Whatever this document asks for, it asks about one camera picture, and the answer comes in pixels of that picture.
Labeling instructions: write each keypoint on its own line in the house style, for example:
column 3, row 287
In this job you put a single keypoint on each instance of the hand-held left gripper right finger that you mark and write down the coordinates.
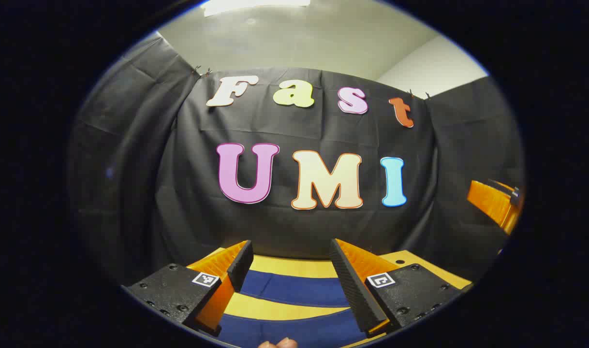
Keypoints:
column 352, row 290

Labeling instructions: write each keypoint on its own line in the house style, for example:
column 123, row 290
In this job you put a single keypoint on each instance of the black backdrop cloth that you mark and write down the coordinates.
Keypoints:
column 178, row 193

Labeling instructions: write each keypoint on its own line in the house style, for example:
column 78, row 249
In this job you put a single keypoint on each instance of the blue denim jeans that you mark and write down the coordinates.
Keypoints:
column 294, row 291

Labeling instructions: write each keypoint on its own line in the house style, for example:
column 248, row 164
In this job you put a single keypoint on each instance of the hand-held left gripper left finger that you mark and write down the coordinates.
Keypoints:
column 242, row 268

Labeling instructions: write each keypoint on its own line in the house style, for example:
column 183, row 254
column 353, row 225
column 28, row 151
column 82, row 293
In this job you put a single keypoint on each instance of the ceiling light panel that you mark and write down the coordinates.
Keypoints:
column 256, row 6

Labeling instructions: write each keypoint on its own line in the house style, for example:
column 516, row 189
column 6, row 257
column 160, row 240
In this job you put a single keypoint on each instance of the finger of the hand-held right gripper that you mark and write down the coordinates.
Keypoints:
column 493, row 203

